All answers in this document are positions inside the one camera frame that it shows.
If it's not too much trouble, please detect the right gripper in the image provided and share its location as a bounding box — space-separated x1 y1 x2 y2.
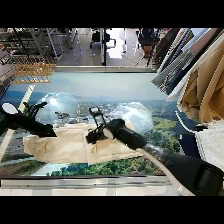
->
85 127 109 145

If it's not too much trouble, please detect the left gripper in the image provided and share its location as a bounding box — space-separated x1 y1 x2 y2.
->
32 121 58 139

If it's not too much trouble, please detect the cream garment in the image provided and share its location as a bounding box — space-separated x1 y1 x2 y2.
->
22 122 147 166

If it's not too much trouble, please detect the row of hung clothes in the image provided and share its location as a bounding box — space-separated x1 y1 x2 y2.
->
150 28 224 103

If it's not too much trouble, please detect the white textured garment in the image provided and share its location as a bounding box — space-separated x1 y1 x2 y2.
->
194 119 224 172

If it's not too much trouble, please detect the tan hung garment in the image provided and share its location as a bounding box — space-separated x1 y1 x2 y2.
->
177 41 224 124

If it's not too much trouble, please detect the silver frame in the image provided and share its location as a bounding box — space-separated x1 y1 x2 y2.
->
0 174 181 197

